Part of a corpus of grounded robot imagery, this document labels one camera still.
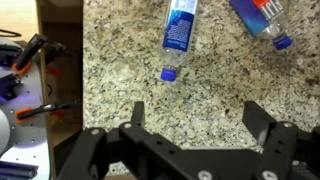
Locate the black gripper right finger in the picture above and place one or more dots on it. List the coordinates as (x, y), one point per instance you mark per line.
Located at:
(280, 150)

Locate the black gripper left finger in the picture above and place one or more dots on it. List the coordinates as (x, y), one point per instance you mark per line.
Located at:
(100, 153)

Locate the water bottle plain blue label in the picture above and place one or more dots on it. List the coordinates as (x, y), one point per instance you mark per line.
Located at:
(178, 33)

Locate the wooden counter cabinet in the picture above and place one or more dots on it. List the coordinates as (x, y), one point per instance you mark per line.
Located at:
(63, 83)

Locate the water bottle red flower label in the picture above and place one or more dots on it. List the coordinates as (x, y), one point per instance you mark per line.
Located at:
(256, 20)

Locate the silver perforated base plate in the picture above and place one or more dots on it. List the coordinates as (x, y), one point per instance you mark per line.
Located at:
(31, 133)

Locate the dark aluminium rail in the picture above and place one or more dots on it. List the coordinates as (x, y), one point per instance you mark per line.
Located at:
(16, 170)

